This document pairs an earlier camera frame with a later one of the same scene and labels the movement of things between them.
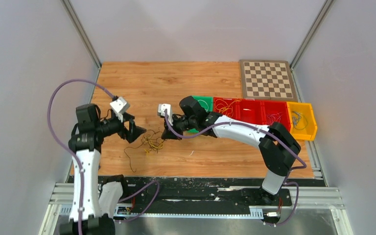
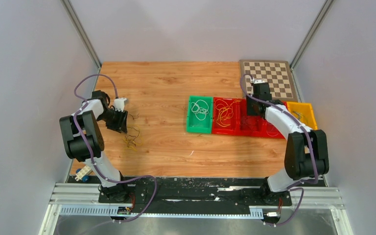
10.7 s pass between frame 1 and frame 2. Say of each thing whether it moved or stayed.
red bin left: stayed
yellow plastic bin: stayed
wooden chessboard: stayed
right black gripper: moved
